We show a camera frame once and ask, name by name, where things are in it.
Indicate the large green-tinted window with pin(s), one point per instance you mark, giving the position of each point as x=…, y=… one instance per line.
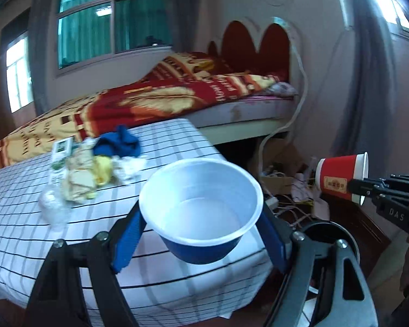
x=88, y=30

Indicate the grey curtain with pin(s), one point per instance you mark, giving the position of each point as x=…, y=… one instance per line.
x=375, y=58
x=42, y=51
x=191, y=6

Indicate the clear plastic bottle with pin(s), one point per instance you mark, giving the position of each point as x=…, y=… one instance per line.
x=54, y=207

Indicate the pale pink cloth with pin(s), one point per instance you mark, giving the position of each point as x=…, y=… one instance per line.
x=305, y=185

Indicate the pale bed mattress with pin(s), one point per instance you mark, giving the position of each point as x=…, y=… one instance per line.
x=245, y=110

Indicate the red white bed headboard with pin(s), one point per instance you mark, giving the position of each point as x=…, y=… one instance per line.
x=238, y=47

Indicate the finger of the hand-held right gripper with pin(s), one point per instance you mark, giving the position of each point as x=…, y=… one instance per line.
x=361, y=186

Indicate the black trash bin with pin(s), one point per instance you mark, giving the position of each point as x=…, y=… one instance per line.
x=322, y=228

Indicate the white remote control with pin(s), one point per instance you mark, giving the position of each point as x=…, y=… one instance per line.
x=61, y=150

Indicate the floral pillow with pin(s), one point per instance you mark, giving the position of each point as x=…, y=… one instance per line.
x=283, y=88

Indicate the wooden nightstand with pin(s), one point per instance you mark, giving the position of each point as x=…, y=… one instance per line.
x=364, y=231

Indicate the small bright window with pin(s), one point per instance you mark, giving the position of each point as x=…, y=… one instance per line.
x=18, y=75

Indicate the bed with red-yellow blanket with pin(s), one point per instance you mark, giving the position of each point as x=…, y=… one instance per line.
x=139, y=98

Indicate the red paper cup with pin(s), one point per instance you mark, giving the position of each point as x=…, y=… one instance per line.
x=337, y=173

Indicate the yellow cloth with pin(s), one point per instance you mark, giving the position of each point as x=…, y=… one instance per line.
x=104, y=170

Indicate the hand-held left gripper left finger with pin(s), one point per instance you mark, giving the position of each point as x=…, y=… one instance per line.
x=129, y=238

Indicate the blue and white plastic bowl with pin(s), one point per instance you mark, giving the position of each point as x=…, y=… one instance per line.
x=197, y=184

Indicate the blue cloth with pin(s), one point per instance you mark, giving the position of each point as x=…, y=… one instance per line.
x=119, y=144

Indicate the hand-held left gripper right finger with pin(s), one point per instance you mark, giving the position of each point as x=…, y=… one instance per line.
x=272, y=242

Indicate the cardboard box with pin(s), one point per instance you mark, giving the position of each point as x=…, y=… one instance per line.
x=279, y=184

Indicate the beige cloth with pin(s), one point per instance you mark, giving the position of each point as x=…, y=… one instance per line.
x=78, y=177

